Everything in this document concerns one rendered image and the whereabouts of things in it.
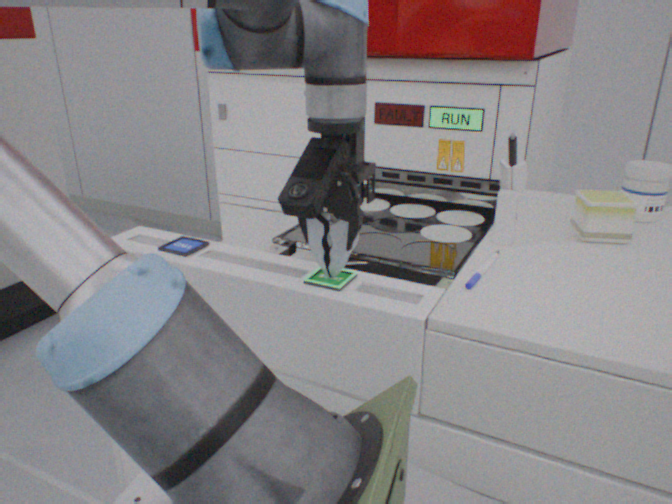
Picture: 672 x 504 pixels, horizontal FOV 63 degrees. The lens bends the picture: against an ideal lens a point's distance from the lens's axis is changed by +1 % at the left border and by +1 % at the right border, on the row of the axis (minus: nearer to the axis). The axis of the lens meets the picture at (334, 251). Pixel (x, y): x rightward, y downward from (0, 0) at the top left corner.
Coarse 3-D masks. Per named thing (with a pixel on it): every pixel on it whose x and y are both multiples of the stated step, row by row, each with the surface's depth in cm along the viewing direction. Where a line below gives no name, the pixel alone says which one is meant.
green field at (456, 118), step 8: (432, 112) 118; (440, 112) 118; (448, 112) 117; (456, 112) 116; (464, 112) 115; (472, 112) 114; (480, 112) 114; (432, 120) 119; (440, 120) 118; (448, 120) 117; (456, 120) 117; (464, 120) 116; (472, 120) 115; (480, 120) 114; (472, 128) 116
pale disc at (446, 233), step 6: (426, 228) 111; (432, 228) 112; (438, 228) 112; (444, 228) 111; (450, 228) 111; (456, 228) 111; (462, 228) 111; (426, 234) 108; (432, 234) 108; (438, 234) 108; (444, 234) 108; (450, 234) 108; (456, 234) 108; (462, 234) 108; (468, 234) 108; (438, 240) 105; (444, 240) 105; (450, 240) 105; (456, 240) 105; (462, 240) 105
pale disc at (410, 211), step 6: (396, 210) 122; (402, 210) 122; (408, 210) 122; (414, 210) 122; (420, 210) 122; (426, 210) 122; (432, 210) 122; (402, 216) 119; (408, 216) 119; (414, 216) 119; (420, 216) 119; (426, 216) 119
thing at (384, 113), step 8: (376, 104) 123; (376, 112) 124; (384, 112) 123; (392, 112) 122; (400, 112) 122; (408, 112) 121; (416, 112) 120; (376, 120) 125; (384, 120) 124; (392, 120) 123; (400, 120) 122; (408, 120) 121; (416, 120) 121
